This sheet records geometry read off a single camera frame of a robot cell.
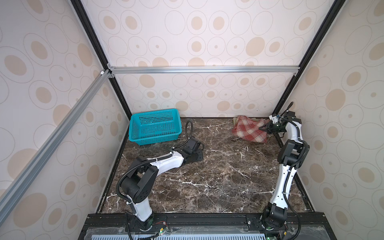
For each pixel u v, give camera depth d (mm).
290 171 671
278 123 967
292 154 689
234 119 1179
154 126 1131
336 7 679
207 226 731
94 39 773
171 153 594
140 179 464
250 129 1060
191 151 712
